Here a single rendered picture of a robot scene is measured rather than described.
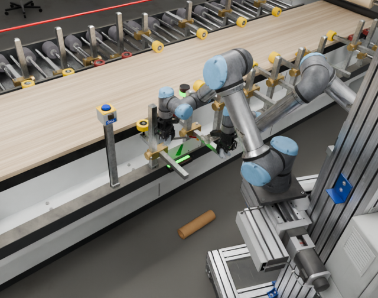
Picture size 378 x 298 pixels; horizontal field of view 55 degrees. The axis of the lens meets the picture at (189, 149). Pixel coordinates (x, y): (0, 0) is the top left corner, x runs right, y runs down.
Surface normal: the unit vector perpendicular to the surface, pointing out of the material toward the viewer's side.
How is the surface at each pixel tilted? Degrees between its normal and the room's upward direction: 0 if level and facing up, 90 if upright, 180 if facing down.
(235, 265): 0
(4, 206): 90
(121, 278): 0
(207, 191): 0
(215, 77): 84
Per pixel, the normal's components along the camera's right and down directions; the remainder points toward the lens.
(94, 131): 0.06, -0.75
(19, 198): 0.63, 0.54
